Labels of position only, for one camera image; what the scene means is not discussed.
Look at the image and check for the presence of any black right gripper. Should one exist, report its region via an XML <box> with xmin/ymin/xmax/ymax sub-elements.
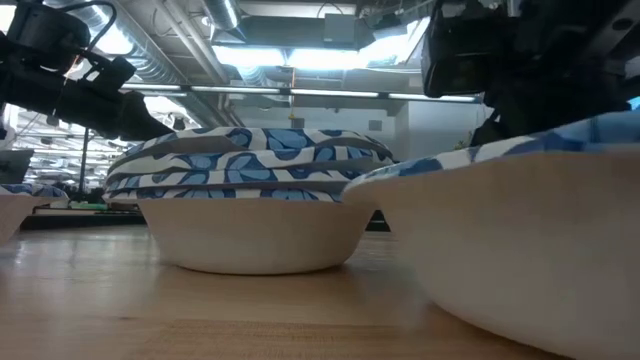
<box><xmin>471</xmin><ymin>29</ymin><xmax>632</xmax><ymax>148</ymax></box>

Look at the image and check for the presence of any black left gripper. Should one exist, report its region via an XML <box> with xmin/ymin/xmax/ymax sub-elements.
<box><xmin>0</xmin><ymin>33</ymin><xmax>176</xmax><ymax>143</ymax></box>

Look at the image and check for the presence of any black pole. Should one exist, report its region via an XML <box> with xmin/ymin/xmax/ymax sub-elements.
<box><xmin>76</xmin><ymin>127</ymin><xmax>92</xmax><ymax>196</ymax></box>

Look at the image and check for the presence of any grey monitor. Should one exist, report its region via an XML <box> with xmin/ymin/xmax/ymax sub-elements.
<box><xmin>0</xmin><ymin>148</ymin><xmax>36</xmax><ymax>185</ymax></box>

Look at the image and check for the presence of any long ceiling light bar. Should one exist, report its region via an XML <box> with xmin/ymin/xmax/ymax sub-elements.
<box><xmin>119</xmin><ymin>82</ymin><xmax>484</xmax><ymax>105</ymax></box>

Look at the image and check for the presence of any bright ceiling light panel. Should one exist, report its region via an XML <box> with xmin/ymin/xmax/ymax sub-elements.
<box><xmin>212</xmin><ymin>43</ymin><xmax>424</xmax><ymax>71</ymax></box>

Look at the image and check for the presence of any grey ceiling junction box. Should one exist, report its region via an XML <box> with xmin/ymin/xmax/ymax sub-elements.
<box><xmin>323</xmin><ymin>13</ymin><xmax>358</xmax><ymax>44</ymax></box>

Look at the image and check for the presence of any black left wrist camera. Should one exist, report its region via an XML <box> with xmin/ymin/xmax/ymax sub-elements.
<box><xmin>63</xmin><ymin>53</ymin><xmax>138</xmax><ymax>95</ymax></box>

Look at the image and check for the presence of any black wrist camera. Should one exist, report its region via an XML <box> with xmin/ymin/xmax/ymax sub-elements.
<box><xmin>63</xmin><ymin>53</ymin><xmax>138</xmax><ymax>95</ymax></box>
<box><xmin>421</xmin><ymin>2</ymin><xmax>516</xmax><ymax>99</ymax></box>

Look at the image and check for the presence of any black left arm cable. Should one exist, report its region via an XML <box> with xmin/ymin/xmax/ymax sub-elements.
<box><xmin>57</xmin><ymin>0</ymin><xmax>120</xmax><ymax>54</ymax></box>

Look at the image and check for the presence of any black aluminium table frame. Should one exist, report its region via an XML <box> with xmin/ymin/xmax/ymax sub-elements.
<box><xmin>19</xmin><ymin>209</ymin><xmax>392</xmax><ymax>233</ymax></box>

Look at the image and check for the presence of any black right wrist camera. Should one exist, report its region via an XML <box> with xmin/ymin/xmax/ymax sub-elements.
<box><xmin>421</xmin><ymin>2</ymin><xmax>516</xmax><ymax>99</ymax></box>

